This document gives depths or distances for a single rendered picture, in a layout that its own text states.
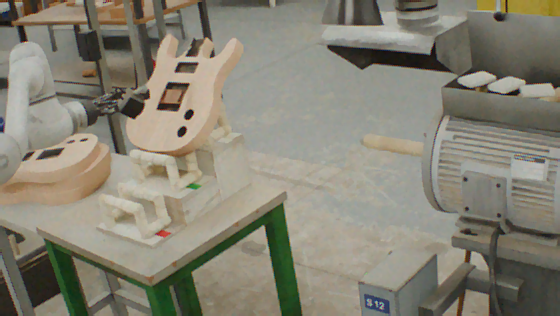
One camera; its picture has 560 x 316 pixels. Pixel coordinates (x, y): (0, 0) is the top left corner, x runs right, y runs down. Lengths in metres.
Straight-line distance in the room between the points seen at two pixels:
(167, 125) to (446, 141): 1.02
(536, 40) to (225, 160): 1.15
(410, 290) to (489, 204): 0.23
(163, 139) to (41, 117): 0.47
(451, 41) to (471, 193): 0.34
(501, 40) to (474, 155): 0.26
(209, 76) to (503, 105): 1.09
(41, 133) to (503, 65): 1.17
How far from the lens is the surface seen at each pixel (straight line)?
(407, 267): 1.57
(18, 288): 3.17
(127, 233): 2.33
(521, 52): 1.64
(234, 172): 2.43
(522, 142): 1.55
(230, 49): 2.35
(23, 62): 2.03
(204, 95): 2.31
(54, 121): 2.06
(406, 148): 1.77
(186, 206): 2.30
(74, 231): 2.46
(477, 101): 1.55
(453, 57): 1.70
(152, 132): 2.38
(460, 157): 1.59
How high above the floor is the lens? 1.95
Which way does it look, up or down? 22 degrees down
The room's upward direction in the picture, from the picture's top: 9 degrees counter-clockwise
